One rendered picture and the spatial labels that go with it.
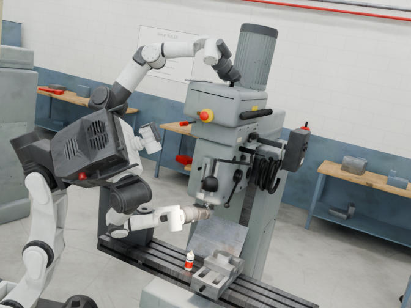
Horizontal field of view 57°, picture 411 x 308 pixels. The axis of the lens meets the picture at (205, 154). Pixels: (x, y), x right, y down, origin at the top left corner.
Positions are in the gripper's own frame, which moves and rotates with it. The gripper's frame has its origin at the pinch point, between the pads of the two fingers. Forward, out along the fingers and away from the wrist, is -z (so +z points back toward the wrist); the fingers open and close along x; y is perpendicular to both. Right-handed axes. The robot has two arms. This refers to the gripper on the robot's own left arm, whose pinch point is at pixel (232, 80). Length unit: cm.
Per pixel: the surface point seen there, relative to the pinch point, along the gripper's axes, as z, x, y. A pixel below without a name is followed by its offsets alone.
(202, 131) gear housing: -1.3, -1.5, -28.9
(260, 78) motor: -16.5, 2.0, 12.9
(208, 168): -11.0, 4.8, -42.5
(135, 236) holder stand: -37, -36, -91
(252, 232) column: -80, 8, -56
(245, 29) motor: 0.5, -8.8, 29.0
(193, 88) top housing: 17.3, -2.9, -17.4
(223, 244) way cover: -76, -4, -70
